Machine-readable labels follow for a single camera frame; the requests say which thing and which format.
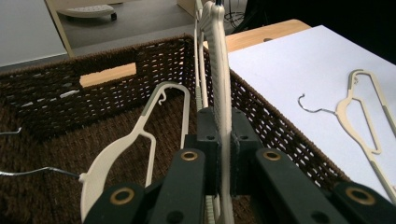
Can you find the beige plastic clothes hanger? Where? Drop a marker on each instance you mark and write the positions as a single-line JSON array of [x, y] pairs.
[[102, 165], [344, 115], [11, 132], [219, 77]]

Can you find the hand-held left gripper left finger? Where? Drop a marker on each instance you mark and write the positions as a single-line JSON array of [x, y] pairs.
[[208, 133]]

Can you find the white table sheet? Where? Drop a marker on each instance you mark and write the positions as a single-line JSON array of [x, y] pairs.
[[295, 68]]

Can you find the brown woven basket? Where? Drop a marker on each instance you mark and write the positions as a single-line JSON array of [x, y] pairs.
[[46, 93]]

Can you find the white cabinet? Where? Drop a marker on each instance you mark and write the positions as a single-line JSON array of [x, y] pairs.
[[25, 31]]

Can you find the office chair base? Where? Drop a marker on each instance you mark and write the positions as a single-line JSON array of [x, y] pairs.
[[87, 11]]

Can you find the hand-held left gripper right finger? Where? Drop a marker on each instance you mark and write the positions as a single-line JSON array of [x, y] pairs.
[[243, 137]]

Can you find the dark curtain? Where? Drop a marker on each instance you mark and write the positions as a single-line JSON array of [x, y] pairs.
[[342, 18]]

